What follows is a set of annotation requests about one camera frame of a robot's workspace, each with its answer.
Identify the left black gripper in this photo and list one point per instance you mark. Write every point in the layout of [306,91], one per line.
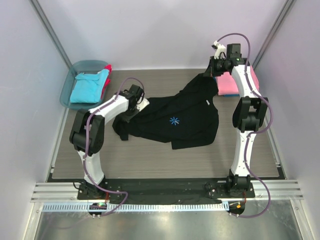
[128,118]

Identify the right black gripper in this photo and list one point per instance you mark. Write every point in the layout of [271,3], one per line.
[208,72]

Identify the black t shirt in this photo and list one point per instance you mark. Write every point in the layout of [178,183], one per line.
[186,120]

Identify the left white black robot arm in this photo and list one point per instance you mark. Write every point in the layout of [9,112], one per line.
[88,134]

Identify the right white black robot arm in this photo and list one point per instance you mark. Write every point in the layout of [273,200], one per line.
[248,117]

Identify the pink folded t shirt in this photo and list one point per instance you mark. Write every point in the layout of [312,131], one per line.
[235,83]

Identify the blue folded t shirt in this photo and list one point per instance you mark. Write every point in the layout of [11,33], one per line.
[231,95]

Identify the light blue t shirt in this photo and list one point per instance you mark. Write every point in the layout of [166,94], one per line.
[89,87]

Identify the red t shirt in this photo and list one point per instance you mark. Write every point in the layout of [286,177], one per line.
[107,81]

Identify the teal plastic basket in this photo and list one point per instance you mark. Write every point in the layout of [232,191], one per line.
[85,67]

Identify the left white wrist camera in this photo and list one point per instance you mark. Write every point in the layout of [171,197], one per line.
[142,104]

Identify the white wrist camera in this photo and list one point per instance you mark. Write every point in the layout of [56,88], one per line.
[220,50]
[142,104]

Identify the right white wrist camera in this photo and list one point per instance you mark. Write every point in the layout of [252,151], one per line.
[220,50]

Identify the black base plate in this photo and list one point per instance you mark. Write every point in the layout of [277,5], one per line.
[163,191]

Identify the white slotted cable duct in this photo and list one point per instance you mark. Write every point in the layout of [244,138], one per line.
[93,207]

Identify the right aluminium corner post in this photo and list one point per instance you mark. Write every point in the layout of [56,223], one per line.
[276,26]

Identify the aluminium corner post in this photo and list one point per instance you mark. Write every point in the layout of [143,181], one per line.
[50,31]
[276,26]

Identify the aluminium rail beam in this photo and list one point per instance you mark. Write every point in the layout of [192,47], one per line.
[283,189]

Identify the left aluminium corner post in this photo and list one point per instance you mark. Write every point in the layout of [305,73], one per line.
[50,31]

